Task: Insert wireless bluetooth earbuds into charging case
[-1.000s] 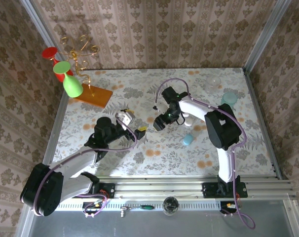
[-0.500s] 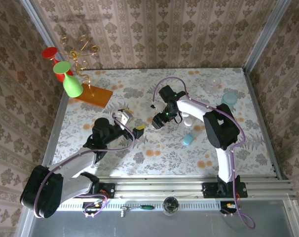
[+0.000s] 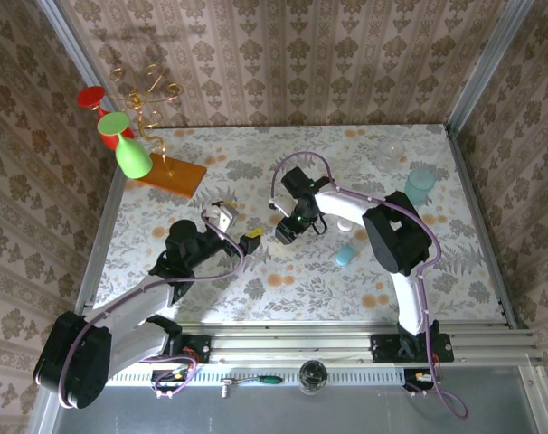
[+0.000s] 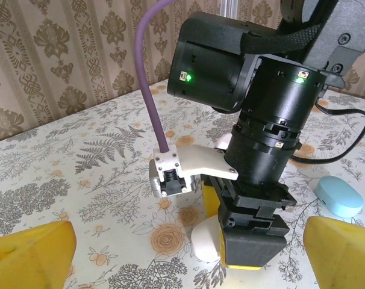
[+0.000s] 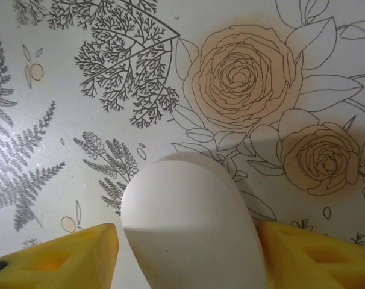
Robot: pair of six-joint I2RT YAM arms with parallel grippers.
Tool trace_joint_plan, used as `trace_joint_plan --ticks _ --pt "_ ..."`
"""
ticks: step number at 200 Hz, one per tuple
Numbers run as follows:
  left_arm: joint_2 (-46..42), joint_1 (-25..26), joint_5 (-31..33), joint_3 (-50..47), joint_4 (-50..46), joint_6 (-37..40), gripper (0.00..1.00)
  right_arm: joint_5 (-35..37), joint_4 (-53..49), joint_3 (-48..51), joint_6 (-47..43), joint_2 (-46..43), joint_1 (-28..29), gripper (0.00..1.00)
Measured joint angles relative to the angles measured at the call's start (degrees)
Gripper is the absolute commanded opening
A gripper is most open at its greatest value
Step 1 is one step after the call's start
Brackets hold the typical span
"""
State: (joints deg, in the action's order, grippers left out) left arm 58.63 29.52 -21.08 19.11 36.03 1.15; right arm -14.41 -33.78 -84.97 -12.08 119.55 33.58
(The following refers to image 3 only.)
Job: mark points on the green plastic wine glass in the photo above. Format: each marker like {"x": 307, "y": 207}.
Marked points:
{"x": 134, "y": 158}

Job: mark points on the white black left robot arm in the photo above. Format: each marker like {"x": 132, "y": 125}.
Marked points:
{"x": 129, "y": 303}

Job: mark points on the aluminium table side rail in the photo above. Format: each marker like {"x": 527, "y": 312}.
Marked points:
{"x": 103, "y": 226}
{"x": 479, "y": 217}

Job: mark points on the dark round dome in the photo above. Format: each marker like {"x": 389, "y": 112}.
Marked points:
{"x": 312, "y": 376}

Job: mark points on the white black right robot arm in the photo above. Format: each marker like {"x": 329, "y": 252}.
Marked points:
{"x": 391, "y": 235}

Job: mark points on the aluminium frame post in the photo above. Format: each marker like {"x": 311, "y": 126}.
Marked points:
{"x": 66, "y": 45}
{"x": 497, "y": 45}

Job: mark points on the floral patterned table cover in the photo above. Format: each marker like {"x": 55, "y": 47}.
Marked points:
{"x": 301, "y": 289}

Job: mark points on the clear plastic cup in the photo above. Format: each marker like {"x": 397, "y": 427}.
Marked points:
{"x": 390, "y": 151}

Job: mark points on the white oblong earbud charging case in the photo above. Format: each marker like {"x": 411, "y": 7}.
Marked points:
{"x": 344, "y": 225}

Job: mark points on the light blue earbud charging case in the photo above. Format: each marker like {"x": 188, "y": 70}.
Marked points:
{"x": 345, "y": 255}

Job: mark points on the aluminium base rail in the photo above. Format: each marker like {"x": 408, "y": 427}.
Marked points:
{"x": 292, "y": 343}

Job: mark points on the red plastic wine glass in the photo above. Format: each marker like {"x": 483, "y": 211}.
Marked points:
{"x": 91, "y": 97}

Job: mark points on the teal translucent cup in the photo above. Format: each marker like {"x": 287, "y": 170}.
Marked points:
{"x": 421, "y": 185}

